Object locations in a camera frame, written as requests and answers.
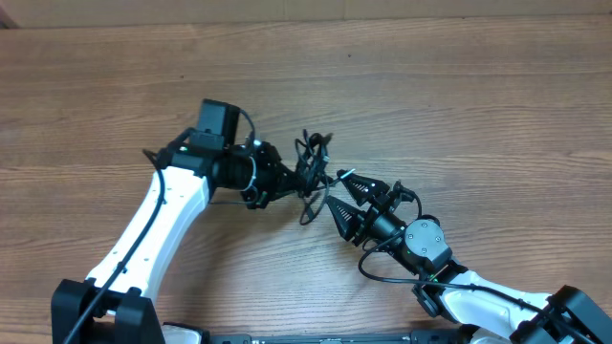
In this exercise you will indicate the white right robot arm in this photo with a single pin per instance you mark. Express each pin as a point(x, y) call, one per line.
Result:
point(444, 287)

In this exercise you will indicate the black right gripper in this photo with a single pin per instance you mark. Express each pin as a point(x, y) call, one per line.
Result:
point(376, 187)

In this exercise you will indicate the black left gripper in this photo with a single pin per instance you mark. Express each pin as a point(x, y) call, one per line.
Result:
point(274, 179)

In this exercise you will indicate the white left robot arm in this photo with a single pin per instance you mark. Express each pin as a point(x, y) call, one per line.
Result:
point(116, 301)

